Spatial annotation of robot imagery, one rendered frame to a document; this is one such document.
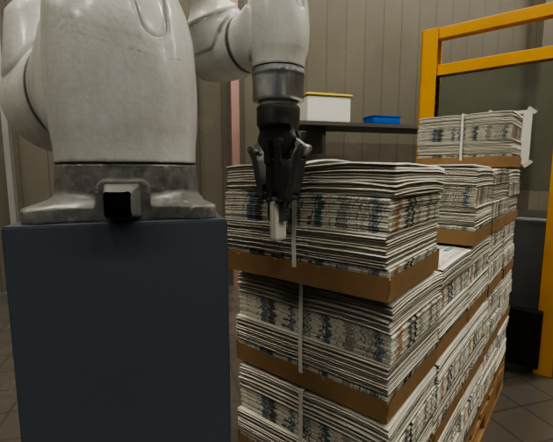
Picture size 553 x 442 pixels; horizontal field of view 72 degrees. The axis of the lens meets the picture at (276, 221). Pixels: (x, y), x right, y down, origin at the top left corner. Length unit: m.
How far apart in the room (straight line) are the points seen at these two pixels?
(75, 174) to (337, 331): 0.53
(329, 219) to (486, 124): 1.23
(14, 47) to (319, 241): 0.52
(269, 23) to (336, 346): 0.58
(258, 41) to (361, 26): 3.51
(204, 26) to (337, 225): 0.43
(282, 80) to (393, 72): 3.61
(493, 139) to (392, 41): 2.65
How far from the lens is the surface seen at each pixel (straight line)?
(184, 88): 0.44
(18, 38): 0.63
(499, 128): 1.80
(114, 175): 0.41
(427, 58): 2.50
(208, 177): 3.47
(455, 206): 1.22
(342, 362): 0.77
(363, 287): 0.66
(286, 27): 0.66
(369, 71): 4.09
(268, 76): 0.65
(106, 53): 0.42
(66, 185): 0.44
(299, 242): 0.71
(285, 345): 0.84
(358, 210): 0.64
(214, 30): 0.76
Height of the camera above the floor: 1.05
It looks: 7 degrees down
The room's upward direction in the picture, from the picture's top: straight up
